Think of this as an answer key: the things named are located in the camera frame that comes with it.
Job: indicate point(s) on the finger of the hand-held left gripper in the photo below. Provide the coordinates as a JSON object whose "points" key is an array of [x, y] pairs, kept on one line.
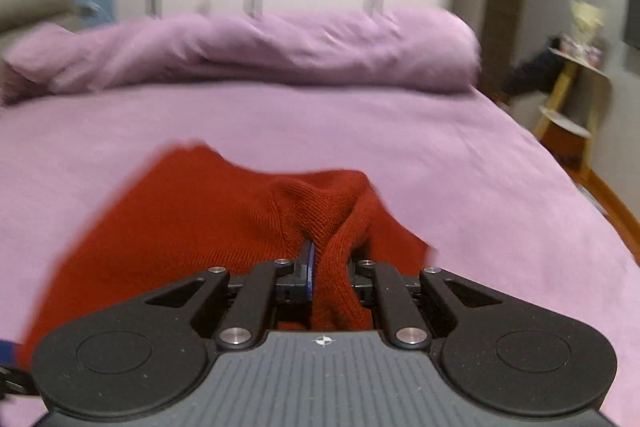
{"points": [[12, 382]]}

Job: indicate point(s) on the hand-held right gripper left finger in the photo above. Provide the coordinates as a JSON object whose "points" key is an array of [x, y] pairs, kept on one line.
{"points": [[309, 277]]}

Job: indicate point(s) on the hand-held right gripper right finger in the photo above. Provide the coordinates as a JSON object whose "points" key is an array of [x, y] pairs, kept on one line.
{"points": [[365, 279]]}

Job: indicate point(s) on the red knit cardigan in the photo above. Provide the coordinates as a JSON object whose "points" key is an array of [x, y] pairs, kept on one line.
{"points": [[210, 217]]}

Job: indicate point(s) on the purple duvet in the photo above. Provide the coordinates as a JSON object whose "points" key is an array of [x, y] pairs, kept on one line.
{"points": [[280, 47]]}

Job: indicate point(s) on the orange round stool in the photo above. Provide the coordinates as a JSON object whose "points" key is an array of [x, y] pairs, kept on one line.
{"points": [[565, 144]]}

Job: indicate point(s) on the dark clothing heap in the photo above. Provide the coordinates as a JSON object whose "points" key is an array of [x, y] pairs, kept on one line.
{"points": [[532, 69]]}

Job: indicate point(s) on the yellow-legged side table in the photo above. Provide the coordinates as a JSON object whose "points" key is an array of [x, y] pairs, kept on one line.
{"points": [[580, 67]]}

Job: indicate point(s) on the dark brown door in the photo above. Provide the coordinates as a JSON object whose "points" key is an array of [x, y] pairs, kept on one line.
{"points": [[505, 7]]}

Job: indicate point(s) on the pink jar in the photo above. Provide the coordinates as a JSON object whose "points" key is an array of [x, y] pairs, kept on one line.
{"points": [[592, 53]]}

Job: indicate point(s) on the wrapped flower bouquet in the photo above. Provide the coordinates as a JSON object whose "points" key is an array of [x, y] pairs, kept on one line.
{"points": [[586, 21]]}

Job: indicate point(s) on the grey padded headboard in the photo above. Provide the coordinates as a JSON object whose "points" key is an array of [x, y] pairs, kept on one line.
{"points": [[35, 7]]}

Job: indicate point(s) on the wall socket with plug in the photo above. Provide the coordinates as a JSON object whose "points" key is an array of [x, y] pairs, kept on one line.
{"points": [[91, 10]]}

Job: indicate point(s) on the wall television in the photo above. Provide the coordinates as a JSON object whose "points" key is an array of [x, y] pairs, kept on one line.
{"points": [[632, 19]]}

